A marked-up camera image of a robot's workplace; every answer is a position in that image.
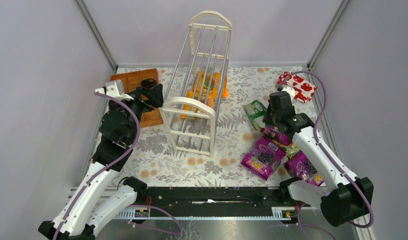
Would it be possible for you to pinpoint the purple grape candy bag upper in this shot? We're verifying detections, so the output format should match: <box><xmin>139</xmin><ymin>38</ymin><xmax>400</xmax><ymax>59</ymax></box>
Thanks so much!
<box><xmin>260</xmin><ymin>126</ymin><xmax>292</xmax><ymax>146</ymax></box>

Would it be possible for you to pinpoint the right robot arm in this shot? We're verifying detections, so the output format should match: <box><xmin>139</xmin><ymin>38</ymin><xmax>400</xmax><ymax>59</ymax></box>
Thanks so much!
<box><xmin>263</xmin><ymin>91</ymin><xmax>374</xmax><ymax>228</ymax></box>

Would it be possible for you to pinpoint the orange candy bag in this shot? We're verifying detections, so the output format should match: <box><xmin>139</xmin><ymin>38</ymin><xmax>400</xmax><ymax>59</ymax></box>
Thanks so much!
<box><xmin>180</xmin><ymin>87</ymin><xmax>223</xmax><ymax>121</ymax></box>
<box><xmin>188</xmin><ymin>70</ymin><xmax>229</xmax><ymax>100</ymax></box>

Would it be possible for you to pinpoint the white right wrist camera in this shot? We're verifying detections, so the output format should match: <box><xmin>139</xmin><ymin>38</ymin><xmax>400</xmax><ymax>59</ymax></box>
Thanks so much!
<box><xmin>278</xmin><ymin>85</ymin><xmax>296</xmax><ymax>101</ymax></box>

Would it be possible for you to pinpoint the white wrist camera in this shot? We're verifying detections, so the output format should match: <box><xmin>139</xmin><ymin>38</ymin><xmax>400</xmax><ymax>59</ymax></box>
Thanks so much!
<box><xmin>95</xmin><ymin>79</ymin><xmax>134</xmax><ymax>101</ymax></box>
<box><xmin>278</xmin><ymin>85</ymin><xmax>296</xmax><ymax>101</ymax></box>

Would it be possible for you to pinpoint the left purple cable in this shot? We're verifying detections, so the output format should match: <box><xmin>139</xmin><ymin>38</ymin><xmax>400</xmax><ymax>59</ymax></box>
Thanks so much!
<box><xmin>53</xmin><ymin>91</ymin><xmax>141</xmax><ymax>240</ymax></box>

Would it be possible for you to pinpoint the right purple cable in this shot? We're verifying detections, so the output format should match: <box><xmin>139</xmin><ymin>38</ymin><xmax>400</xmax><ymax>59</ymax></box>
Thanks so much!
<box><xmin>276</xmin><ymin>70</ymin><xmax>375</xmax><ymax>240</ymax></box>

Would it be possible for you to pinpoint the purple grape candy bag front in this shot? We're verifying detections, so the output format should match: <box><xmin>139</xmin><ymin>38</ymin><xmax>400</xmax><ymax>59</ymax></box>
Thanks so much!
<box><xmin>241</xmin><ymin>136</ymin><xmax>286</xmax><ymax>181</ymax></box>

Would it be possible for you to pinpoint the purple grape candy bag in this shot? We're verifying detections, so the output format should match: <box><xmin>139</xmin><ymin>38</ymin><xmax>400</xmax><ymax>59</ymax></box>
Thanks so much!
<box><xmin>241</xmin><ymin>136</ymin><xmax>286</xmax><ymax>181</ymax></box>
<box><xmin>283</xmin><ymin>151</ymin><xmax>324</xmax><ymax>187</ymax></box>
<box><xmin>260</xmin><ymin>126</ymin><xmax>292</xmax><ymax>146</ymax></box>

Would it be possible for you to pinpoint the green Fox's candy bag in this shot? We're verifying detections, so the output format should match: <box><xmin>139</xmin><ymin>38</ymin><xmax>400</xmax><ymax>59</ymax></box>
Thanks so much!
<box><xmin>243</xmin><ymin>100</ymin><xmax>267</xmax><ymax>130</ymax></box>

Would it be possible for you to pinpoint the brown wooden compartment tray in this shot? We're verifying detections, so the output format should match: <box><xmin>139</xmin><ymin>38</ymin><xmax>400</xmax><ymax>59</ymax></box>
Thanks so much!
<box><xmin>110</xmin><ymin>68</ymin><xmax>163</xmax><ymax>128</ymax></box>

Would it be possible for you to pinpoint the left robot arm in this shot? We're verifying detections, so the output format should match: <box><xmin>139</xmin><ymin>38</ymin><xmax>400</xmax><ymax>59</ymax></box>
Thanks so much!
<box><xmin>38</xmin><ymin>79</ymin><xmax>164</xmax><ymax>240</ymax></box>

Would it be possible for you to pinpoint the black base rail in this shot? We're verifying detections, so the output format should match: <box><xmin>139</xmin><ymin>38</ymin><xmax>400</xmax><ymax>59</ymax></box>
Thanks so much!
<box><xmin>134</xmin><ymin>187</ymin><xmax>298</xmax><ymax>221</ymax></box>

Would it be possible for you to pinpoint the floral table mat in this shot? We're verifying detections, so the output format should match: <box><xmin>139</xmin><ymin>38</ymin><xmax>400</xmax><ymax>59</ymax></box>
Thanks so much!
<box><xmin>88</xmin><ymin>65</ymin><xmax>339</xmax><ymax>188</ymax></box>

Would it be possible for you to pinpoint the yellow green candy bag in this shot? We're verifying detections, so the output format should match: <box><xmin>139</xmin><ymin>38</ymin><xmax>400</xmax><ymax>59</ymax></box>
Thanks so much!
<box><xmin>272</xmin><ymin>139</ymin><xmax>300</xmax><ymax>159</ymax></box>

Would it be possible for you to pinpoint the purple grape candy bag right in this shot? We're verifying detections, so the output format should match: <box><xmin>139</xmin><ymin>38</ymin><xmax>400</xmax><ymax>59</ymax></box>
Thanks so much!
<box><xmin>283</xmin><ymin>151</ymin><xmax>324</xmax><ymax>187</ymax></box>

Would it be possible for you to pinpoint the cream and metal shelf rack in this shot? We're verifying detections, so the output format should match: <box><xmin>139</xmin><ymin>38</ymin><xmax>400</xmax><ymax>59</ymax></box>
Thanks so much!
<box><xmin>160</xmin><ymin>10</ymin><xmax>233</xmax><ymax>157</ymax></box>

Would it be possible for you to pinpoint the purple cable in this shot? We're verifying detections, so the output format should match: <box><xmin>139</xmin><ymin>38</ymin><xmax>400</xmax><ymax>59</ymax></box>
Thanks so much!
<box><xmin>276</xmin><ymin>70</ymin><xmax>375</xmax><ymax>240</ymax></box>
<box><xmin>53</xmin><ymin>91</ymin><xmax>141</xmax><ymax>240</ymax></box>

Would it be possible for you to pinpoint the red white heart bag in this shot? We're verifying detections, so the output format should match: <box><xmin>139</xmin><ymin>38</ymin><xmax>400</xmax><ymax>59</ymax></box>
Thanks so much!
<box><xmin>277</xmin><ymin>71</ymin><xmax>317</xmax><ymax>103</ymax></box>

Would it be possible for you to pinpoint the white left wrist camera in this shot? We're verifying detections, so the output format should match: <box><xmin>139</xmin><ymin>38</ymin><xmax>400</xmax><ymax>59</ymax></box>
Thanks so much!
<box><xmin>95</xmin><ymin>79</ymin><xmax>134</xmax><ymax>101</ymax></box>

